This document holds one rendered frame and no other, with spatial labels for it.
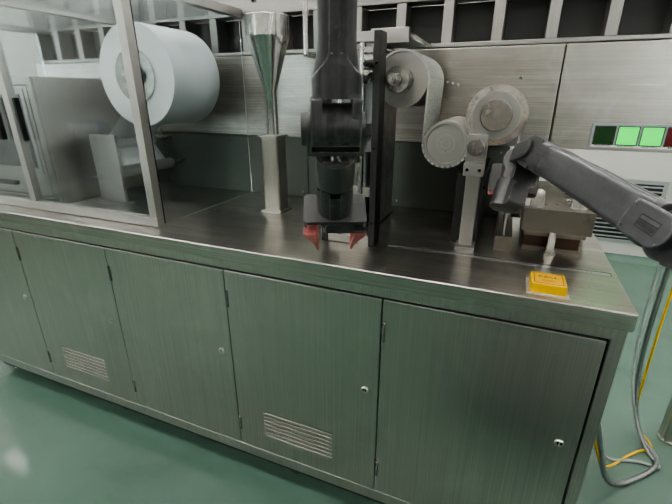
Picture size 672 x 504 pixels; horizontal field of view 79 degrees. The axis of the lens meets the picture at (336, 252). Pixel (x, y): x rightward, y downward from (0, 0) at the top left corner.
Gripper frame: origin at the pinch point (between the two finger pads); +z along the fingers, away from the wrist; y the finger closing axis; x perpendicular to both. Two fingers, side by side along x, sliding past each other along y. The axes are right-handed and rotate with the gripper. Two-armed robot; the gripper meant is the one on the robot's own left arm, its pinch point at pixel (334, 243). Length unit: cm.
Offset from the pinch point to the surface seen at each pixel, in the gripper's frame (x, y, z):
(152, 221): -43, 57, 39
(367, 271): -10.8, -8.5, 23.2
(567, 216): -21, -59, 16
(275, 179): -62, 19, 38
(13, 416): -11, 137, 127
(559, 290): 1.2, -47.5, 14.5
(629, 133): -53, -88, 13
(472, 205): -29, -38, 19
